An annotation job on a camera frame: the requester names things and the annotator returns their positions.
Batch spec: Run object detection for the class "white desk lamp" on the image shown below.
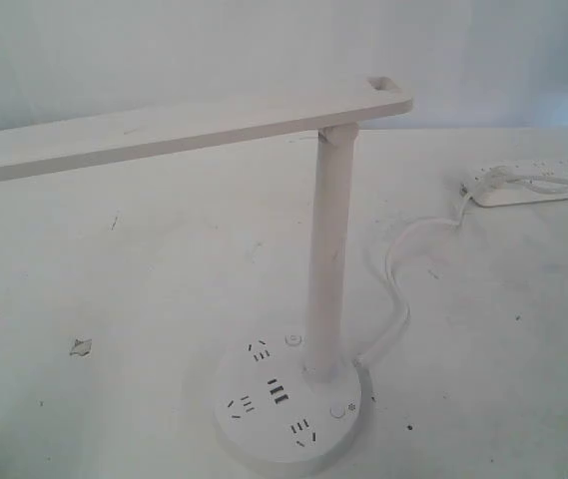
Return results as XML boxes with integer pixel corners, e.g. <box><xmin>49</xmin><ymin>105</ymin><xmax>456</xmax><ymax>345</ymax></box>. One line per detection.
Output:
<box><xmin>0</xmin><ymin>76</ymin><xmax>412</xmax><ymax>478</ymax></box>

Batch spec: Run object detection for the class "white coiled strip cable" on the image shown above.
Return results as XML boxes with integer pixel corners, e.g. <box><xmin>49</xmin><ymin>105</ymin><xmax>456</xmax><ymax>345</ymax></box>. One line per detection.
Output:
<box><xmin>457</xmin><ymin>165</ymin><xmax>568</xmax><ymax>199</ymax></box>

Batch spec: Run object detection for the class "white power strip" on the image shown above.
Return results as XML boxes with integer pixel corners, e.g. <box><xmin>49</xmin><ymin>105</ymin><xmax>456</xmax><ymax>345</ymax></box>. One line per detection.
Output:
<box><xmin>461</xmin><ymin>158</ymin><xmax>568</xmax><ymax>208</ymax></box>

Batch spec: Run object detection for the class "white power cord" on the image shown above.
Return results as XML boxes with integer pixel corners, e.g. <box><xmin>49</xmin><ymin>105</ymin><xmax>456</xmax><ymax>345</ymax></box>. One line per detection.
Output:
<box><xmin>355</xmin><ymin>187</ymin><xmax>475</xmax><ymax>366</ymax></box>

